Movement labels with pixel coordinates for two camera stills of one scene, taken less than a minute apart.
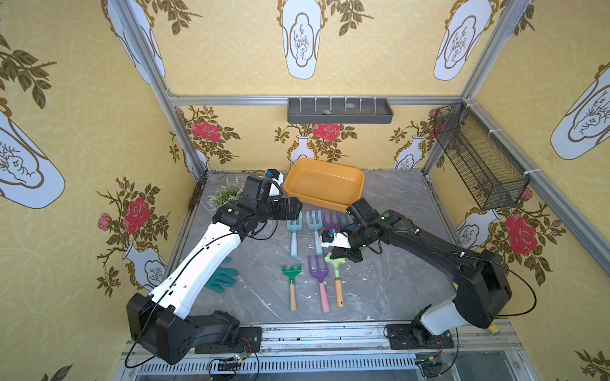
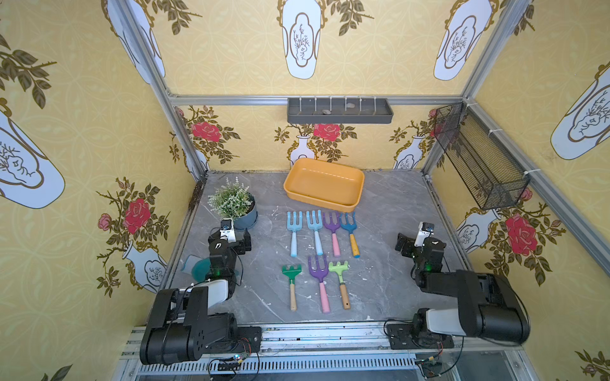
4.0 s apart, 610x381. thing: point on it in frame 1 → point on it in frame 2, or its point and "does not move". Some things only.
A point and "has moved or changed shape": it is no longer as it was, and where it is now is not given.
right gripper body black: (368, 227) → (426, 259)
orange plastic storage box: (324, 183) does not move
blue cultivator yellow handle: (346, 224) does not move
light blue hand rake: (316, 227) does not move
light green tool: (337, 262) has moved or changed shape
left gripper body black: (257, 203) → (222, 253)
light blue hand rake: (294, 227) does not move
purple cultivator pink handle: (320, 273) does not move
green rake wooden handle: (291, 272) does not move
